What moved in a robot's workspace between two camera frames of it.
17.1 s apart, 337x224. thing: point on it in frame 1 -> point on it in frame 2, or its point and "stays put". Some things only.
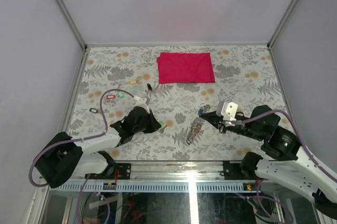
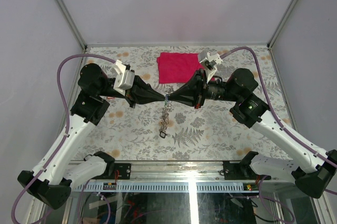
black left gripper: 155,124 -> 142,93
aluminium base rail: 162,171 stays put
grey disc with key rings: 197,125 -> 165,114
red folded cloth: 185,68 stays put
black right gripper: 211,117 -> 194,93
